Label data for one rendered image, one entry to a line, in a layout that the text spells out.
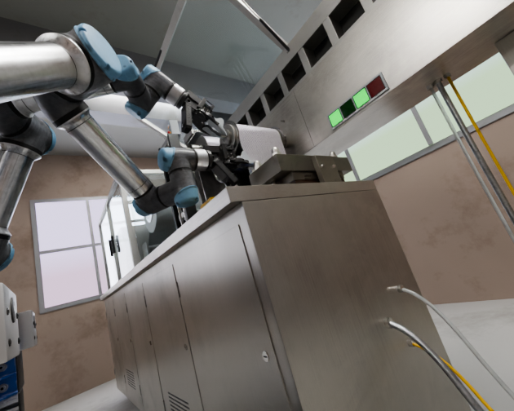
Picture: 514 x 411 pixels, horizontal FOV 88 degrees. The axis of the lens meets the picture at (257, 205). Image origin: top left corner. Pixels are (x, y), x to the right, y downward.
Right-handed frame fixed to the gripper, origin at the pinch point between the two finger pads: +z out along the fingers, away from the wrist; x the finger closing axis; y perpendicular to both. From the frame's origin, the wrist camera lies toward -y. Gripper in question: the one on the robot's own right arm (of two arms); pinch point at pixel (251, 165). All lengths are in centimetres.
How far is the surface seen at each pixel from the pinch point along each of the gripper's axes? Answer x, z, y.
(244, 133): -0.2, 1.2, 14.9
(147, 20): 94, 17, 190
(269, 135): -0.2, 15.0, 15.1
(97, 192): 332, -6, 132
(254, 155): -0.2, 2.6, 4.8
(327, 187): -26.0, 4.4, -21.0
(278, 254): -26, -23, -37
